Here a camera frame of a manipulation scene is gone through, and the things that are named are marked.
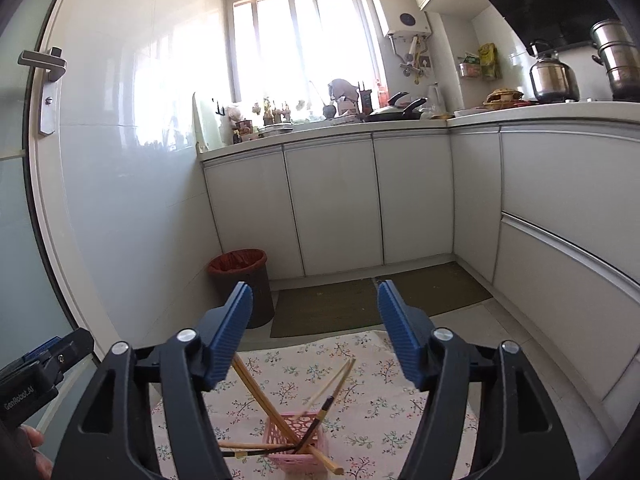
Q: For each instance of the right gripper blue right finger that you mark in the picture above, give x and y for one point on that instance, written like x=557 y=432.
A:
x=409 y=330

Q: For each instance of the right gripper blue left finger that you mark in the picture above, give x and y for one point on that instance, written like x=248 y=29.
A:
x=222 y=331

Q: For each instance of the black chopstick gold band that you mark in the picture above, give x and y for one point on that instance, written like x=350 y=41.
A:
x=306 y=440

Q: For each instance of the white kitchen base cabinets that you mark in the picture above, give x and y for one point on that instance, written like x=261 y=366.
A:
x=540 y=203

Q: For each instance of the person's left hand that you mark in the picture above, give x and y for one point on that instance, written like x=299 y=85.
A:
x=20 y=458

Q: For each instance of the brown floor mat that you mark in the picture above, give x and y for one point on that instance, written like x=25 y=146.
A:
x=438 y=289
x=325 y=309

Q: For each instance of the dark bin with red liner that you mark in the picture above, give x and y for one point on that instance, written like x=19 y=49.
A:
x=248 y=266

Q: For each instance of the floral tablecloth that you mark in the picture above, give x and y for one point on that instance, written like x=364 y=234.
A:
x=368 y=430

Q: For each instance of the pink perforated utensil basket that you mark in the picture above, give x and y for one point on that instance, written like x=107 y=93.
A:
x=290 y=462

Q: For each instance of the black frying pan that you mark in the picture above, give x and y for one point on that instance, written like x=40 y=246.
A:
x=392 y=111

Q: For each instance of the stainless steel kettle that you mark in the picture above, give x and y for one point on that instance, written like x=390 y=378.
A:
x=553 y=81

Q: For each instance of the stainless steel steamer pot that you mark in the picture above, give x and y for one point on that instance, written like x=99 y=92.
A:
x=618 y=54

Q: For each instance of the silver door handle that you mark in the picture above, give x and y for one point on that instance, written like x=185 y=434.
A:
x=52 y=66

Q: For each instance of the white wall water heater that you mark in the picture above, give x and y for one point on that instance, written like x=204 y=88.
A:
x=401 y=19

